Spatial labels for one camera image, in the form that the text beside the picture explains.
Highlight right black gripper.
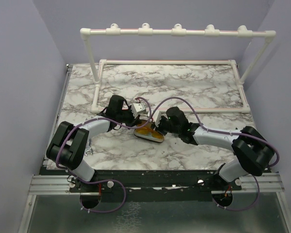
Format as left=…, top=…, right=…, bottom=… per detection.
left=151, top=115, right=180, bottom=135

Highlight black glasses case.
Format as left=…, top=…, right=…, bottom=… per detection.
left=134, top=122, right=164, bottom=143

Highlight orange plastic sunglasses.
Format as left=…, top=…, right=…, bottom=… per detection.
left=134, top=127, right=161, bottom=138

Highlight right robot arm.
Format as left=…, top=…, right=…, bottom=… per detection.
left=152, top=107, right=275, bottom=190

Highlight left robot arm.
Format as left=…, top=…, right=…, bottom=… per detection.
left=46, top=95, right=146, bottom=192

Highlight silver wrench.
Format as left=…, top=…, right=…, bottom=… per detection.
left=84, top=140, right=93, bottom=156

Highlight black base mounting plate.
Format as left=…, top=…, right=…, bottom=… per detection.
left=38, top=167, right=243, bottom=203

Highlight white PVC pipe rack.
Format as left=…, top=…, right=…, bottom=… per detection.
left=80, top=23, right=276, bottom=114

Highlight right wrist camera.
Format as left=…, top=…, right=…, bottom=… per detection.
left=147, top=110, right=162, bottom=127

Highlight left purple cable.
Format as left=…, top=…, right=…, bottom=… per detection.
left=55, top=97, right=152, bottom=214

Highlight purple cable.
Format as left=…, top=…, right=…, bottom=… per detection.
left=149, top=97, right=281, bottom=212
left=55, top=97, right=152, bottom=214

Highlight aluminium extrusion rail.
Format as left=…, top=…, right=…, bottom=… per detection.
left=28, top=175, right=70, bottom=196

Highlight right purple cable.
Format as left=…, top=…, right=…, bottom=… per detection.
left=149, top=97, right=281, bottom=212

